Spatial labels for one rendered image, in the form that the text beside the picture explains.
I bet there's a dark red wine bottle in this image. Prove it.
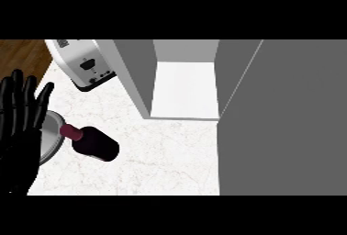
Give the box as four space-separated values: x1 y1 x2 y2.
58 123 121 162

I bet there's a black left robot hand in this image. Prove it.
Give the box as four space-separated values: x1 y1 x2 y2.
0 69 56 196

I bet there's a grey round plate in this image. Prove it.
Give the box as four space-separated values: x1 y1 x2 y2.
39 110 67 166

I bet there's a white open cabinet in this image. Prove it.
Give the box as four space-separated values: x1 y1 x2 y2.
93 39 263 122

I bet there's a grey cabinet door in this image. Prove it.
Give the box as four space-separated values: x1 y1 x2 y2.
217 39 347 196

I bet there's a white toaster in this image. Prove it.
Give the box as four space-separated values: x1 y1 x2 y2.
43 39 118 93

